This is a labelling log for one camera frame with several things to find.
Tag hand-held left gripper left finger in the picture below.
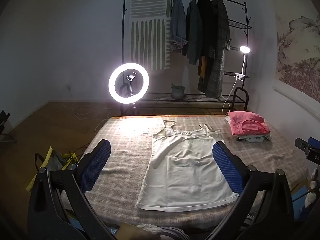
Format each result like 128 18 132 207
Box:
27 139 112 240

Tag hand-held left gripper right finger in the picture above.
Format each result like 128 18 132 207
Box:
209 141 295 240

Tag white tank top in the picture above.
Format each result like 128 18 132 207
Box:
136 120 239 212

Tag person's right forearm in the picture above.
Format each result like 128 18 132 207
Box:
304 166 320 208

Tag folded grey clothes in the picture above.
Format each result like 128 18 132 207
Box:
225 116 272 143

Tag black metal clothes rack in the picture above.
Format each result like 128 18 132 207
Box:
120 0 253 117

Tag beige plaid bed blanket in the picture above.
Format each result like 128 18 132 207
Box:
59 115 309 233

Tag yellow tote bag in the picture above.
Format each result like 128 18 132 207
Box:
26 146 80 193

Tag folded pink shirt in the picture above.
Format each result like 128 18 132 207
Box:
227 111 271 136

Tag beige knit cloth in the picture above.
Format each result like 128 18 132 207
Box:
135 224 162 237

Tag potted plant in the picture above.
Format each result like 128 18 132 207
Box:
170 82 186 99

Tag white phone holder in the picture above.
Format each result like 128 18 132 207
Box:
127 73 135 97

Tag black folding stand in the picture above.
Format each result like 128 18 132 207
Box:
0 109 16 143

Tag yellow garment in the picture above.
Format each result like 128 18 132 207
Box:
197 56 208 78

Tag white clip lamp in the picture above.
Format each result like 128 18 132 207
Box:
222 45 252 115

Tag black coat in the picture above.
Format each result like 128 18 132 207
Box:
197 0 218 59

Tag dark green jacket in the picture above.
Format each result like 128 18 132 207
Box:
181 0 203 65

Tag blue denim jacket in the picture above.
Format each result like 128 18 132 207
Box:
169 0 188 53

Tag white floor cable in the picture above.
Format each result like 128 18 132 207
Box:
72 105 113 120

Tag black metal chair frame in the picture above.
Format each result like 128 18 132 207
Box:
229 87 249 112

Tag ring light on stand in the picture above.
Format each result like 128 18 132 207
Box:
108 63 150 117

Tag green striped wall hanging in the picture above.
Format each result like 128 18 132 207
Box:
129 0 172 71

